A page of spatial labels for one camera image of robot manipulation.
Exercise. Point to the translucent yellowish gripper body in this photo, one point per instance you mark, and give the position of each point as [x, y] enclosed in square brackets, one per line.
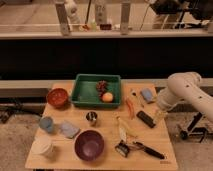
[159, 115]

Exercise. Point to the black eraser block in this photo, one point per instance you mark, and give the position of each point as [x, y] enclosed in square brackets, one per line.
[146, 119]

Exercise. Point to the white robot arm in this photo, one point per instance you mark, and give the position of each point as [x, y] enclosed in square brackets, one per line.
[185, 86]

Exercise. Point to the green plastic tray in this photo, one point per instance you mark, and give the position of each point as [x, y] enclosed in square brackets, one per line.
[85, 94]

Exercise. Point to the blue sponge block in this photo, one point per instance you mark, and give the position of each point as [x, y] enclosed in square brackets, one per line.
[147, 95]

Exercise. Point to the orange carrot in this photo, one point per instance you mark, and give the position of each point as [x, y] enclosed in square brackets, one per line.
[130, 108]

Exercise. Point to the white yellow banana toy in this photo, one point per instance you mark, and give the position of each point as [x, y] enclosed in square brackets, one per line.
[124, 129]

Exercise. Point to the black binder clip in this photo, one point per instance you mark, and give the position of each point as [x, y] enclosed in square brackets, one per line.
[122, 148]

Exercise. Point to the orange fruit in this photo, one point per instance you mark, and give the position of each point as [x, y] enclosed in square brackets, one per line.
[107, 97]

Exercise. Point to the dark red grape bunch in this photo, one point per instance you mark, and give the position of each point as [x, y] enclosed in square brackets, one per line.
[101, 87]

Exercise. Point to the small metal cup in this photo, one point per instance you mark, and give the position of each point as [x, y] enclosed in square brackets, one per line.
[92, 118]

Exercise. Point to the purple bowl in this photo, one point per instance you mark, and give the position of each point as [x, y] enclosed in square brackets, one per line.
[89, 145]

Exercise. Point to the light blue sponge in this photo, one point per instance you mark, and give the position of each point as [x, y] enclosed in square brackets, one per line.
[68, 129]

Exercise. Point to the red bowl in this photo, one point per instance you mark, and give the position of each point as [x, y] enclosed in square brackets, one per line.
[57, 97]

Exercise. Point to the blue cup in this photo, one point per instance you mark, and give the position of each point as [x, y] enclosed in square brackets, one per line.
[46, 124]

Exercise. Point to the white bottle figure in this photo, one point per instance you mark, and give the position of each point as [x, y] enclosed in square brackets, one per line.
[71, 10]

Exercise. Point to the black handled peeler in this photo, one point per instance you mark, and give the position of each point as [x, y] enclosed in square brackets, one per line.
[149, 150]

